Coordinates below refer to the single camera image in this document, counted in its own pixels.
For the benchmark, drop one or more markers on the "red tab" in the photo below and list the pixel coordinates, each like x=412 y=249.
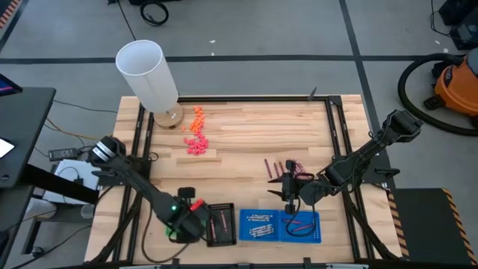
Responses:
x=197 y=204

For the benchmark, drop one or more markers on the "white box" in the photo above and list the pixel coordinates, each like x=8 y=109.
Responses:
x=67 y=175

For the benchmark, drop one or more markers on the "blue plastic basket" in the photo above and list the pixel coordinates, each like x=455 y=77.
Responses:
x=287 y=237
x=244 y=235

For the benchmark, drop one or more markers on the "black platform with striped edge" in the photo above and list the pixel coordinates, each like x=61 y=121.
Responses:
x=429 y=224

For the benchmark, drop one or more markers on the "black desk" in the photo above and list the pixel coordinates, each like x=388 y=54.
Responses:
x=26 y=123

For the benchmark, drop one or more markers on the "black computer monitor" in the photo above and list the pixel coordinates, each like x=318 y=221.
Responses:
x=7 y=86

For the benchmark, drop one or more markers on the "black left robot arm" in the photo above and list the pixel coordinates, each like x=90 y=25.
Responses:
x=142 y=183

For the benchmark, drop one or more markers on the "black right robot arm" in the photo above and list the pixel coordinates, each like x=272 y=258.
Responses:
x=358 y=157

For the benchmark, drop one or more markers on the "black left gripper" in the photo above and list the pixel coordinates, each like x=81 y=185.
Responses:
x=192 y=228

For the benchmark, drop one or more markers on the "black plastic basket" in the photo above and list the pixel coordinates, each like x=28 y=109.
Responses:
x=231 y=224

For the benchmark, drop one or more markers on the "orange shop vacuum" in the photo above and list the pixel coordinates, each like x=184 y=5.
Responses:
x=455 y=89
x=400 y=87

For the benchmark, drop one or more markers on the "black equipment case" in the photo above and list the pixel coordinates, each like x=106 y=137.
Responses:
x=463 y=30

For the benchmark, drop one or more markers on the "black power adapter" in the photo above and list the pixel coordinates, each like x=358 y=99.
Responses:
x=62 y=154

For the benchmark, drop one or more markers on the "pink foam earplug pile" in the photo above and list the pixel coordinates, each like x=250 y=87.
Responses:
x=198 y=145

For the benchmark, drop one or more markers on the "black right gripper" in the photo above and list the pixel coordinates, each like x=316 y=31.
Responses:
x=290 y=187

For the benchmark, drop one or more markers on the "clear plastic cup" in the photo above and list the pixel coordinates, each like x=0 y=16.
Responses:
x=87 y=211

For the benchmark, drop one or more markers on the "orange foam earplug pile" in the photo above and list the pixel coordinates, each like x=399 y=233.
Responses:
x=197 y=121

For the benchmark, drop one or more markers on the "black aluminium table frame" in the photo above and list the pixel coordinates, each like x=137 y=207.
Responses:
x=261 y=99

